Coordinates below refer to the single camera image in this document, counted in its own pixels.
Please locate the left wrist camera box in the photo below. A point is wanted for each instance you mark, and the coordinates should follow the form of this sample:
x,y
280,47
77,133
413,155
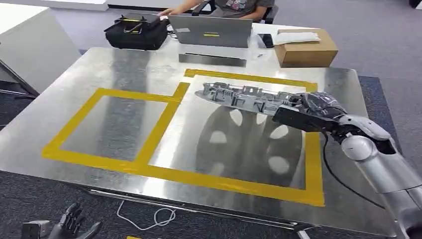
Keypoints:
x,y
34,230

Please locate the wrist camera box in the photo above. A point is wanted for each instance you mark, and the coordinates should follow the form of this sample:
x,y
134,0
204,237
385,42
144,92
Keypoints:
x,y
34,230
296,118

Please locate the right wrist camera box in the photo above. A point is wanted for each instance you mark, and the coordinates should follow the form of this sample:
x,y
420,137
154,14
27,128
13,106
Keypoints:
x,y
296,118

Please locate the black phone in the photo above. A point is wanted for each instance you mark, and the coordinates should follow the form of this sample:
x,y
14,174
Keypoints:
x,y
266,40

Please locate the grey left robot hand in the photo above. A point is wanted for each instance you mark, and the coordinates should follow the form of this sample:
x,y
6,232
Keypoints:
x,y
67,226

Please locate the black carry bag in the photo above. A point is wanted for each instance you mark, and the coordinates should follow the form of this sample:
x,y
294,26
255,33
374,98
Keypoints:
x,y
137,33

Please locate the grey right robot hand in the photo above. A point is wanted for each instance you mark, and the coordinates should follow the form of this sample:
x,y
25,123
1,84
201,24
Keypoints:
x,y
321,102

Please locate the person at laptop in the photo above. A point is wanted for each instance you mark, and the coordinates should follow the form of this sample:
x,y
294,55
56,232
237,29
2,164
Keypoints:
x,y
240,6

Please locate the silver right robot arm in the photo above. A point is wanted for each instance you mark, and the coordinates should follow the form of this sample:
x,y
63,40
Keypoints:
x,y
382,161

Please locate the white side table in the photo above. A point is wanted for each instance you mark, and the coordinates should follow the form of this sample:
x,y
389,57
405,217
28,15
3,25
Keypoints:
x,y
36,49

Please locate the grey laptop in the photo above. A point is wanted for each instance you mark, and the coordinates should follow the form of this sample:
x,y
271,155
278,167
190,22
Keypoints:
x,y
211,31

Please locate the grey plastic wheel hubcap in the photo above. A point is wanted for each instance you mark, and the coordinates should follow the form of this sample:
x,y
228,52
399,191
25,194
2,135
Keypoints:
x,y
244,97

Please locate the white padded packet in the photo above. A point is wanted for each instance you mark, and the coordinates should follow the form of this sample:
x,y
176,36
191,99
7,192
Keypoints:
x,y
295,38

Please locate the brown cardboard box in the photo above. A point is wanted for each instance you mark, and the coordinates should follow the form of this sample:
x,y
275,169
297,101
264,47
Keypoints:
x,y
306,52

